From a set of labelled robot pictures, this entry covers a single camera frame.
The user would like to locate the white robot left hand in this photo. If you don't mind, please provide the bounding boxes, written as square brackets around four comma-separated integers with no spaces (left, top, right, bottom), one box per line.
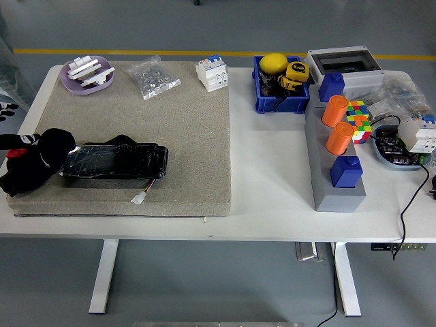
[0,101,42,160]

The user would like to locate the black rag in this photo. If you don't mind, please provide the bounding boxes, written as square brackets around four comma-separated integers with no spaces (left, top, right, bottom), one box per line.
[0,128,76,198]

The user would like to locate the black table control panel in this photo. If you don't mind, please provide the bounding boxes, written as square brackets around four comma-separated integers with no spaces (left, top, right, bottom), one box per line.
[371,243,427,252]

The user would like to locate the purple dish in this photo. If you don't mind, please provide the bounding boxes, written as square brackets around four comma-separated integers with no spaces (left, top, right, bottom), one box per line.
[59,55,115,96]

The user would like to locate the white ribbed plastic piece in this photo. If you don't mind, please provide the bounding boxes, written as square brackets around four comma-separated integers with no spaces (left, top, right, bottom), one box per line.
[67,56,102,81]

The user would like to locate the white flat plastic piece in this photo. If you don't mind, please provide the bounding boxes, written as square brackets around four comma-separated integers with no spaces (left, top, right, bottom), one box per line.
[78,67,116,87]

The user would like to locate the clear bag of metal nuts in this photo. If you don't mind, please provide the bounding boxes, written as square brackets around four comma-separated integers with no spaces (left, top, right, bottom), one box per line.
[122,54,182,102]

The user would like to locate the grey-brown mat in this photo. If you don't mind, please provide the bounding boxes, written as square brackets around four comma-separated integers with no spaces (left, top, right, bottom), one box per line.
[6,60,234,218]

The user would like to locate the white table leg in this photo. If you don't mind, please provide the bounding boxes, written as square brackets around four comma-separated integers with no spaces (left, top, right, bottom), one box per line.
[332,242,362,317]
[89,239,119,314]

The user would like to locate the white circuit breaker blue switches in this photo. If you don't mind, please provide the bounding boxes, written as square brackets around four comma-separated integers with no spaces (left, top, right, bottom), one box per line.
[195,54,230,93]

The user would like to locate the black hand tools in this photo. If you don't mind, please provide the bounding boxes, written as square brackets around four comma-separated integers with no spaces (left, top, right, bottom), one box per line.
[259,70,285,108]

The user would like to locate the yellow ball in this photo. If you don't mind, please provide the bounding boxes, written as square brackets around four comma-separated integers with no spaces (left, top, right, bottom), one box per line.
[259,53,289,75]

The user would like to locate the blue plastic bin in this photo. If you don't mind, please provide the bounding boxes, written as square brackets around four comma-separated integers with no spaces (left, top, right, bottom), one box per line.
[252,55,311,115]

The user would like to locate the yellow tape measure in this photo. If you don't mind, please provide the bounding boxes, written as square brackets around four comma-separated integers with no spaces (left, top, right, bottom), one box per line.
[277,61,310,94]

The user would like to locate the blue square block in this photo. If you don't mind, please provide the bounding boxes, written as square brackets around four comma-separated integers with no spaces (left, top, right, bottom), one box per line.
[318,72,346,103]
[329,155,364,189]

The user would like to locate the orange cylinder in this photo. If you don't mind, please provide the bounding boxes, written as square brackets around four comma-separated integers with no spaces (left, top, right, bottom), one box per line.
[326,121,355,157]
[321,95,349,127]

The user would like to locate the long grey block holder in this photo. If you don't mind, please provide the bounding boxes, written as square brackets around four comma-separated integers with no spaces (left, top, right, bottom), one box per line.
[304,84,368,213]

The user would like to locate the colourful puzzle cube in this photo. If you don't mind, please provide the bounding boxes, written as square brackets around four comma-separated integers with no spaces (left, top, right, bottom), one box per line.
[350,114,373,145]
[346,99,371,123]

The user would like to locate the grey electrical distribution box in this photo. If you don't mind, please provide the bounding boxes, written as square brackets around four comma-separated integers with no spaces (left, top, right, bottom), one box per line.
[304,46,386,99]

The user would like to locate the blue-grey dish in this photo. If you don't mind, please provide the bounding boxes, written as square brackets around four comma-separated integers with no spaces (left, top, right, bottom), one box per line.
[371,125,433,171]

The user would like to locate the black electronic modules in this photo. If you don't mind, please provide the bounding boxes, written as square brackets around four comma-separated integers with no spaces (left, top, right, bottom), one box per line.
[377,127,422,168]

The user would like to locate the clear bag of parts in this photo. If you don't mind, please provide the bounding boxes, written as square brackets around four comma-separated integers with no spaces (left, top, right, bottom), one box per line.
[366,73,434,121]

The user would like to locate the white circuit breaker cluster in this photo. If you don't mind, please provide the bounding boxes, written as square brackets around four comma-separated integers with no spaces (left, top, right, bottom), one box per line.
[398,114,436,154]

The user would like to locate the panel wire with white connector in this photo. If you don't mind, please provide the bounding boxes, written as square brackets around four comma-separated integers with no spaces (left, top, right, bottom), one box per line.
[131,178,159,205]

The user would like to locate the silver metal bracket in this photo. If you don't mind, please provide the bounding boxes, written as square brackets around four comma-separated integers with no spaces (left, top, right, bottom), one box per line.
[295,241,324,262]

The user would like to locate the black floor cable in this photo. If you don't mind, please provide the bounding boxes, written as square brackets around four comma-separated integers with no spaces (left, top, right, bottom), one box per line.
[316,243,342,327]

